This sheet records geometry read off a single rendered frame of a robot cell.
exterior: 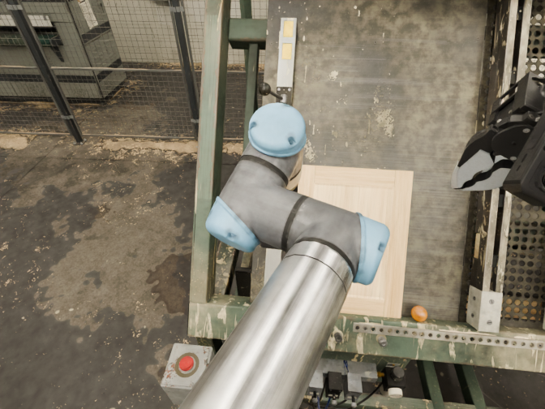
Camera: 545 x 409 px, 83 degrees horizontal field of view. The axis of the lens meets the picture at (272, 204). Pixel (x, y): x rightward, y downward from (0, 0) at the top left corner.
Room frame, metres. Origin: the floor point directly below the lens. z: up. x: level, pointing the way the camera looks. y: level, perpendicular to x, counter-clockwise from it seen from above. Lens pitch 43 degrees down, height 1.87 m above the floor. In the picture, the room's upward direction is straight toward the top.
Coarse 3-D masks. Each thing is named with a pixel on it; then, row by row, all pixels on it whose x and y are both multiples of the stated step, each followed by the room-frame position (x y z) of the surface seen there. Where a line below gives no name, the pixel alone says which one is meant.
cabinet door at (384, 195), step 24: (312, 168) 0.84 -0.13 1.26; (336, 168) 0.84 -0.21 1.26; (360, 168) 0.83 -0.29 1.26; (312, 192) 0.79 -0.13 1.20; (336, 192) 0.79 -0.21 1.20; (360, 192) 0.78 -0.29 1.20; (384, 192) 0.78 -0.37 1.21; (408, 192) 0.77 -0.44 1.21; (384, 216) 0.73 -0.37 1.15; (408, 216) 0.72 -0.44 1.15; (384, 264) 0.62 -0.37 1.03; (360, 288) 0.57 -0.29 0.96; (384, 288) 0.57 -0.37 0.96; (360, 312) 0.52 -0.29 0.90; (384, 312) 0.52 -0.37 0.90
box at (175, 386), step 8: (176, 344) 0.40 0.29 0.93; (184, 344) 0.40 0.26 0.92; (176, 352) 0.38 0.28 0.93; (184, 352) 0.38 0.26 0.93; (192, 352) 0.38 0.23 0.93; (200, 352) 0.38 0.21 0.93; (208, 352) 0.38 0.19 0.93; (176, 360) 0.35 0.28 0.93; (200, 360) 0.35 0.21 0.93; (208, 360) 0.36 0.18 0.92; (168, 368) 0.33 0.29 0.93; (192, 368) 0.33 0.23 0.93; (200, 368) 0.33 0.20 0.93; (168, 376) 0.31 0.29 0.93; (176, 376) 0.31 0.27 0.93; (192, 376) 0.31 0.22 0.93; (168, 384) 0.29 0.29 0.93; (176, 384) 0.29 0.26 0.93; (184, 384) 0.29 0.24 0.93; (192, 384) 0.29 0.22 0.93; (168, 392) 0.29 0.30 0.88; (176, 392) 0.29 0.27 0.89; (184, 392) 0.28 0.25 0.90; (176, 400) 0.29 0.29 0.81
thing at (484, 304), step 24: (504, 0) 1.11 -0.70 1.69; (528, 0) 1.07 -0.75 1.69; (504, 24) 1.05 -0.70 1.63; (528, 24) 1.03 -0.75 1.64; (504, 48) 1.00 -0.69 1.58; (504, 72) 0.94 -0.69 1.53; (480, 192) 0.76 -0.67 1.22; (504, 192) 0.72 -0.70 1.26; (480, 216) 0.70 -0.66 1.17; (504, 216) 0.67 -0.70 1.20; (480, 240) 0.65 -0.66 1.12; (504, 240) 0.62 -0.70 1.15; (480, 264) 0.59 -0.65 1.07; (504, 264) 0.57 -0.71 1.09; (480, 288) 0.53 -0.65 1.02; (480, 312) 0.48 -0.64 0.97
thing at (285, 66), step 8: (296, 24) 1.12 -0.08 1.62; (280, 40) 1.09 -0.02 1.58; (288, 40) 1.09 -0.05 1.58; (280, 48) 1.08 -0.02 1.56; (280, 56) 1.06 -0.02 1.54; (280, 64) 1.04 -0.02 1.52; (288, 64) 1.04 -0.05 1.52; (280, 72) 1.03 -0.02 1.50; (288, 72) 1.03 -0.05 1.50; (280, 80) 1.01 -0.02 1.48; (288, 80) 1.01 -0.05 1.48; (272, 256) 0.64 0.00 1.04; (280, 256) 0.64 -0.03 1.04; (272, 264) 0.63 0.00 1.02; (272, 272) 0.61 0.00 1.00; (264, 280) 0.59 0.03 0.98
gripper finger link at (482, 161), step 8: (480, 152) 0.32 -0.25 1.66; (472, 160) 0.33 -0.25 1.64; (480, 160) 0.32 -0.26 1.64; (488, 160) 0.32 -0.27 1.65; (456, 168) 0.34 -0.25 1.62; (464, 168) 0.33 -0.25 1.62; (472, 168) 0.33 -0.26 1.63; (480, 168) 0.32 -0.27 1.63; (488, 168) 0.32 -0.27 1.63; (456, 176) 0.34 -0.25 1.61; (464, 176) 0.33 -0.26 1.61; (472, 176) 0.33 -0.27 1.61; (456, 184) 0.34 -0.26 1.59
